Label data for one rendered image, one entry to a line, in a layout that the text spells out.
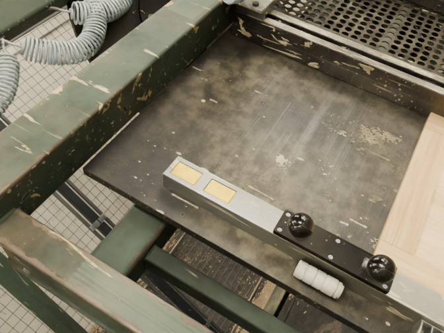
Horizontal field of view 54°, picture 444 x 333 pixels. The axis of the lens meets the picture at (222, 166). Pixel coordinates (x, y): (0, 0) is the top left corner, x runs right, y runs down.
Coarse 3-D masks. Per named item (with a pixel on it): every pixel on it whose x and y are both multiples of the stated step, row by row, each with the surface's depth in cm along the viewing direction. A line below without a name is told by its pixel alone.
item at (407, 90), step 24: (264, 0) 103; (240, 24) 108; (264, 24) 104; (288, 24) 105; (288, 48) 105; (312, 48) 102; (336, 48) 100; (360, 48) 100; (336, 72) 103; (360, 72) 100; (384, 72) 96; (408, 72) 98; (384, 96) 101; (408, 96) 97; (432, 96) 94
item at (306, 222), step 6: (294, 216) 61; (300, 216) 60; (306, 216) 61; (288, 222) 61; (294, 222) 60; (300, 222) 60; (306, 222) 60; (312, 222) 60; (288, 228) 61; (294, 228) 60; (300, 228) 60; (306, 228) 60; (312, 228) 60; (294, 234) 60; (300, 234) 60; (306, 234) 60
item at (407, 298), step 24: (168, 168) 78; (192, 168) 79; (192, 192) 77; (240, 192) 76; (240, 216) 74; (264, 216) 74; (264, 240) 75; (312, 264) 72; (360, 288) 69; (408, 288) 68; (408, 312) 67; (432, 312) 66
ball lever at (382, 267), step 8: (376, 256) 58; (384, 256) 58; (368, 264) 58; (376, 264) 57; (384, 264) 57; (392, 264) 57; (368, 272) 58; (376, 272) 57; (384, 272) 57; (392, 272) 57; (376, 280) 58; (384, 280) 57
